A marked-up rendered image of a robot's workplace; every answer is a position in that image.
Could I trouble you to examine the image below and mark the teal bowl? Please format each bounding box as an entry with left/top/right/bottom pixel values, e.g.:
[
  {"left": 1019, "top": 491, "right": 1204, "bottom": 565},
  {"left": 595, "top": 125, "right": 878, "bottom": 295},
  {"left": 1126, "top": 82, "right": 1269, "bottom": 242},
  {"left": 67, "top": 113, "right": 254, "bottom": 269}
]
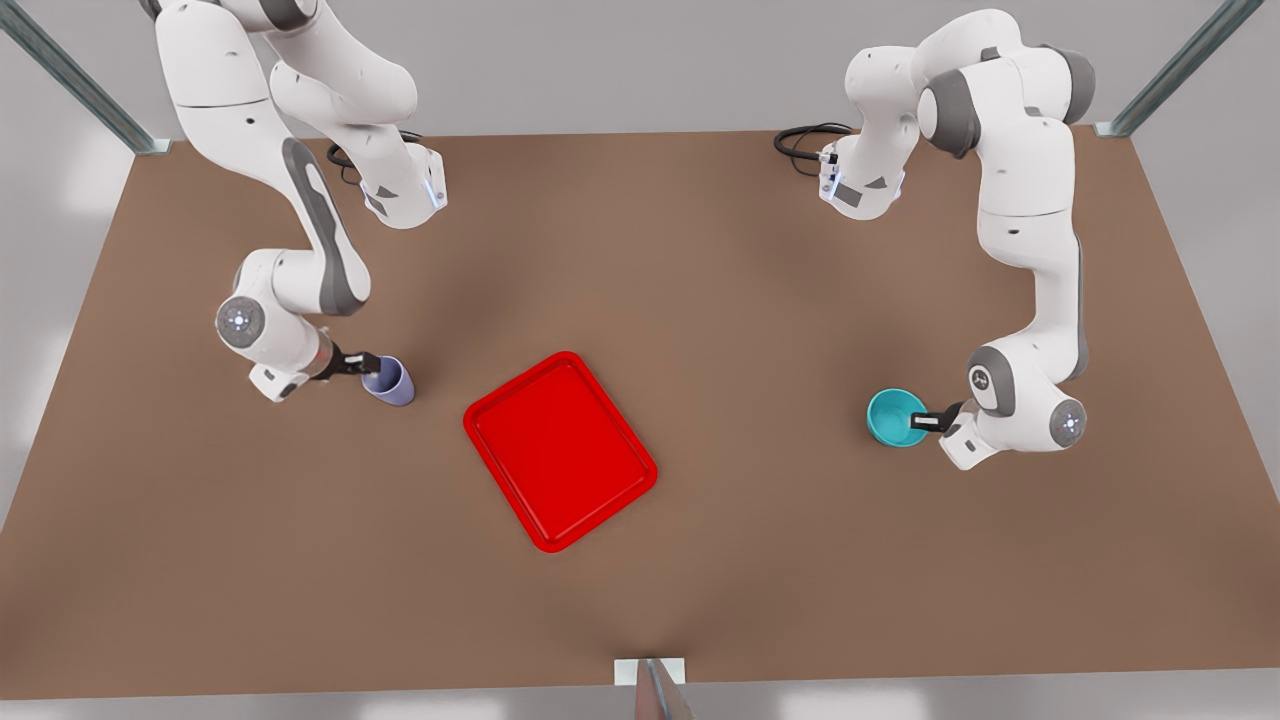
[{"left": 866, "top": 388, "right": 931, "bottom": 448}]

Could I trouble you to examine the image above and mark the lavender cup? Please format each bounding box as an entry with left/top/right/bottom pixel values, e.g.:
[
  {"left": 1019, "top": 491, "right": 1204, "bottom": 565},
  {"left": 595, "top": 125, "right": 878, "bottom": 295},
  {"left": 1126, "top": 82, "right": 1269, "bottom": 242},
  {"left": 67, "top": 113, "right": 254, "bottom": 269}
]
[{"left": 361, "top": 356, "right": 416, "bottom": 408}]

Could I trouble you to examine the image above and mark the silver frame post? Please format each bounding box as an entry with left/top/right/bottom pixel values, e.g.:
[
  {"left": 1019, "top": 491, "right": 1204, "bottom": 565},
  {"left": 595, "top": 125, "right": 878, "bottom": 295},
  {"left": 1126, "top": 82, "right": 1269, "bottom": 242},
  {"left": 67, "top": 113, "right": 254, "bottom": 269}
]
[
  {"left": 0, "top": 0, "right": 173, "bottom": 156},
  {"left": 1093, "top": 0, "right": 1265, "bottom": 139},
  {"left": 614, "top": 656, "right": 695, "bottom": 720}
]

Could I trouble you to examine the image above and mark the red tray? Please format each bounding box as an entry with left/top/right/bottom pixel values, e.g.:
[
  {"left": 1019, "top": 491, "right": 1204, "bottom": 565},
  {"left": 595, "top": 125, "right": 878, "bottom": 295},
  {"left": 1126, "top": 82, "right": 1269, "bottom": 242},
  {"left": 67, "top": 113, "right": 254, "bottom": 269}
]
[{"left": 463, "top": 351, "right": 659, "bottom": 554}]

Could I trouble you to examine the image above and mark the black cable loop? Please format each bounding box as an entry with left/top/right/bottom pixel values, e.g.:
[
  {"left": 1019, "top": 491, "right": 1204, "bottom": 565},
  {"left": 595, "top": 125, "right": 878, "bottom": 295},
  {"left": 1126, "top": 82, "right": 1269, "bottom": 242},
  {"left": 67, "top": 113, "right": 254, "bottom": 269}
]
[
  {"left": 773, "top": 122, "right": 854, "bottom": 179},
  {"left": 326, "top": 130, "right": 425, "bottom": 188}
]

